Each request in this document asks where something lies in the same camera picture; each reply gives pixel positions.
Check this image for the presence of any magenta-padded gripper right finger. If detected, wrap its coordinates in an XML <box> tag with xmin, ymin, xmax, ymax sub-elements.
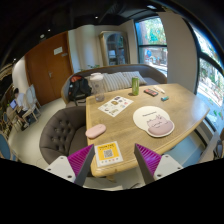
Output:
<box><xmin>133</xmin><ymin>143</ymin><xmax>184</xmax><ymax>185</ymax></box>

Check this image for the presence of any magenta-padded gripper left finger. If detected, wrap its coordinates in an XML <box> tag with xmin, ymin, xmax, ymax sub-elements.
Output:
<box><xmin>44</xmin><ymin>143</ymin><xmax>96</xmax><ymax>187</ymax></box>

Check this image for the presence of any pink computer mouse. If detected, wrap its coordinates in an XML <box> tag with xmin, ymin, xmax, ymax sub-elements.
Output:
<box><xmin>85</xmin><ymin>123</ymin><xmax>107</xmax><ymax>140</ymax></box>

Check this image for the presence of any white round mouse pad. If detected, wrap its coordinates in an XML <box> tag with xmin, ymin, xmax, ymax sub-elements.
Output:
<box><xmin>132</xmin><ymin>105</ymin><xmax>176</xmax><ymax>138</ymax></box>

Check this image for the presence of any yellow code table sticker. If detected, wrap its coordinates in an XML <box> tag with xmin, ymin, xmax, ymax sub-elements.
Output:
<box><xmin>94</xmin><ymin>140</ymin><xmax>124</xmax><ymax>168</ymax></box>

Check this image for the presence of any grey tufted armchair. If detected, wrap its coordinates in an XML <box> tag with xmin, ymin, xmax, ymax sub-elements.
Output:
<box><xmin>39</xmin><ymin>105</ymin><xmax>93</xmax><ymax>166</ymax></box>

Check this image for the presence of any white sticker sheet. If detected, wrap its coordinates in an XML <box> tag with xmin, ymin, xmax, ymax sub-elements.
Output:
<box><xmin>97</xmin><ymin>95</ymin><xmax>134</xmax><ymax>118</ymax></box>

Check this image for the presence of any black and orange flat case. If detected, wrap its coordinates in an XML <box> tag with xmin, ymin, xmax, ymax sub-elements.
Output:
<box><xmin>143</xmin><ymin>87</ymin><xmax>159</xmax><ymax>98</ymax></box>

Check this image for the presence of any small white tube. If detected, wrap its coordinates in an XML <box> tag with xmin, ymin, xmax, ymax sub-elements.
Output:
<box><xmin>152</xmin><ymin>85</ymin><xmax>166</xmax><ymax>94</ymax></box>

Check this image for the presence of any black backpack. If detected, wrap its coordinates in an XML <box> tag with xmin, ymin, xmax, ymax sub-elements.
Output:
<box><xmin>67</xmin><ymin>74</ymin><xmax>93</xmax><ymax>103</ymax></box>

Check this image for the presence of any green drink can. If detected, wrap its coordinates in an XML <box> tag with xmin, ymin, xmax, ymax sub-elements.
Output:
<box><xmin>131</xmin><ymin>76</ymin><xmax>140</xmax><ymax>97</ymax></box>

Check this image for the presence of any blue chair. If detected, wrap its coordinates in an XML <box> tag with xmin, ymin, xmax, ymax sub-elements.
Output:
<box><xmin>0</xmin><ymin>130</ymin><xmax>18</xmax><ymax>163</ymax></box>

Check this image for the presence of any white chair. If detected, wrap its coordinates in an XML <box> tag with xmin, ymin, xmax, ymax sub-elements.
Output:
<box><xmin>25</xmin><ymin>83</ymin><xmax>43</xmax><ymax>123</ymax></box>

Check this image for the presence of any person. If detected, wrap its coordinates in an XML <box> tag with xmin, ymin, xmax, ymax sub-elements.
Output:
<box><xmin>12</xmin><ymin>87</ymin><xmax>32</xmax><ymax>129</ymax></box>

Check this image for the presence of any striped cushion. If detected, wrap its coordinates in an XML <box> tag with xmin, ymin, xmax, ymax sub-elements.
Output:
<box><xmin>122</xmin><ymin>70</ymin><xmax>148</xmax><ymax>87</ymax></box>
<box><xmin>101</xmin><ymin>72</ymin><xmax>132</xmax><ymax>93</ymax></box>

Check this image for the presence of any grey curved sofa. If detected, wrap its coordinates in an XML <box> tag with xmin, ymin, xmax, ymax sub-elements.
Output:
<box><xmin>60</xmin><ymin>63</ymin><xmax>168</xmax><ymax>104</ymax></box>

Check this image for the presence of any brown wooden door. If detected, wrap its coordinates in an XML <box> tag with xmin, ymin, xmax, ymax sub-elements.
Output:
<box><xmin>24</xmin><ymin>31</ymin><xmax>74</xmax><ymax>107</ymax></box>

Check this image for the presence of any large curved window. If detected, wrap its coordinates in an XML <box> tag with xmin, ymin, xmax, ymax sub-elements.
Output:
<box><xmin>191</xmin><ymin>26</ymin><xmax>224</xmax><ymax>134</ymax></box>

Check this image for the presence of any white door sign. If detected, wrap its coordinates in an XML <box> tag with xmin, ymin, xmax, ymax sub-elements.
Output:
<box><xmin>53</xmin><ymin>46</ymin><xmax>64</xmax><ymax>56</ymax></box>

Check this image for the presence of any black framed window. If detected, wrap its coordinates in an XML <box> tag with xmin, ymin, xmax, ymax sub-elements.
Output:
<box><xmin>134</xmin><ymin>16</ymin><xmax>169</xmax><ymax>78</ymax></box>

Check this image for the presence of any glass door cabinet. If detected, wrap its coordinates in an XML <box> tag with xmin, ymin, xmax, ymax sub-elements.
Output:
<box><xmin>98</xmin><ymin>30</ymin><xmax>131</xmax><ymax>67</ymax></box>

